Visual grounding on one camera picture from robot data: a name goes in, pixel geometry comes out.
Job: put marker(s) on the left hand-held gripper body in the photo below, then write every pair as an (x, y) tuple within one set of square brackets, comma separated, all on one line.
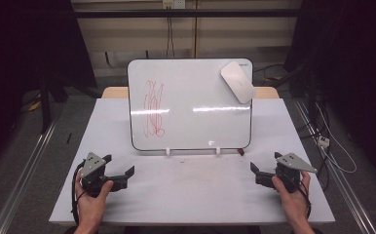
[(92, 169)]

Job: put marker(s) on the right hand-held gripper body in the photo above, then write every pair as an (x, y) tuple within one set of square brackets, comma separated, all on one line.
[(290, 169)]

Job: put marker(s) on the white mouse-shaped whiteboard eraser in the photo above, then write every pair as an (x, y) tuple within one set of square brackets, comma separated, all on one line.
[(238, 83)]

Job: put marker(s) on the white whiteboard with black rim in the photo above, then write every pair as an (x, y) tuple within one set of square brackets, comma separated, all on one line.
[(192, 130)]

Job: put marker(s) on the person's right hand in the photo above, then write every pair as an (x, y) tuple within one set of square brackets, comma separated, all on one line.
[(291, 200)]

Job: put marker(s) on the person's left hand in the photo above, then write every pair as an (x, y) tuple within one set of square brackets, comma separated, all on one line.
[(90, 206)]

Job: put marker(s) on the small red marker cap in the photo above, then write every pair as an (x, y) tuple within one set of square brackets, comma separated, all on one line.
[(240, 151)]

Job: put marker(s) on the small black stick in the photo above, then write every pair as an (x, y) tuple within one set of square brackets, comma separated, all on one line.
[(69, 138)]

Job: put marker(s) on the white whiteboard stand clip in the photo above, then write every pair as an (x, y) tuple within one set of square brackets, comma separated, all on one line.
[(168, 151), (218, 150)]

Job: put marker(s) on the black metal stand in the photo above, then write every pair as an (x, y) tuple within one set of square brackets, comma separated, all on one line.
[(45, 107)]

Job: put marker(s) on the black curtain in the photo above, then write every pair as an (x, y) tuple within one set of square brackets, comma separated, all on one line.
[(355, 65), (20, 48)]

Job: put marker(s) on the black horizontal bar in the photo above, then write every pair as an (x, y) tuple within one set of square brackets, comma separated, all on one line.
[(182, 13)]

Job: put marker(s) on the metal floor rail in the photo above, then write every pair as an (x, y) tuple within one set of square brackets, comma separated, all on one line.
[(345, 191), (23, 175)]

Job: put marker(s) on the white wall socket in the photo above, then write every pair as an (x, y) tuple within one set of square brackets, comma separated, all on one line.
[(173, 3)]

